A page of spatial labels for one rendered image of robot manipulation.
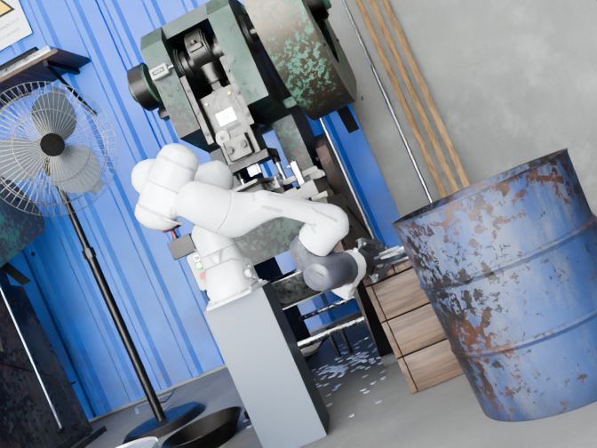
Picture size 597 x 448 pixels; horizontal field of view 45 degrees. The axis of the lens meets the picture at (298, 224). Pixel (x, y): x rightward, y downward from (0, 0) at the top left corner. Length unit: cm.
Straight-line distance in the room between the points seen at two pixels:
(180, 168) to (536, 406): 95
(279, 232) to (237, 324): 67
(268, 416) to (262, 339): 22
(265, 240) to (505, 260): 131
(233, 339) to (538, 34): 255
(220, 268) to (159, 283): 223
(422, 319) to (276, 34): 107
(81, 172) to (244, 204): 164
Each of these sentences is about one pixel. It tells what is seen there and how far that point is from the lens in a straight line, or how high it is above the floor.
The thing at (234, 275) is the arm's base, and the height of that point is 51.
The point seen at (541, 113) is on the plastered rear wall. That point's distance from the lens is 397.
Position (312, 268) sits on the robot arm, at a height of 45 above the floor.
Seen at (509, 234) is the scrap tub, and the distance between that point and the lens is 149.
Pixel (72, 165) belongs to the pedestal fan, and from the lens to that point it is 328.
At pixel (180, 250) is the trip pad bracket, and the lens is 271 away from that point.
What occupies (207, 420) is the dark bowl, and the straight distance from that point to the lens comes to 273.
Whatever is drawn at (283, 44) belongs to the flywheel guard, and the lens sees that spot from 251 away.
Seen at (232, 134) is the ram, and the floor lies 99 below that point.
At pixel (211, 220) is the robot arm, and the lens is 171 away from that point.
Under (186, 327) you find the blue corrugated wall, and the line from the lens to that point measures 426.
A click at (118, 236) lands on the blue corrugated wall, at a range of 434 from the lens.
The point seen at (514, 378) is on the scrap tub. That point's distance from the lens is 158.
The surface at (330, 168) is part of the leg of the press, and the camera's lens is 305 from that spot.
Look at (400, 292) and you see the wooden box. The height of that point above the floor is 28.
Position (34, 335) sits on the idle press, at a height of 60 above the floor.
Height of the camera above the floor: 55
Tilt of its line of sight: 1 degrees up
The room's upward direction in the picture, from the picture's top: 24 degrees counter-clockwise
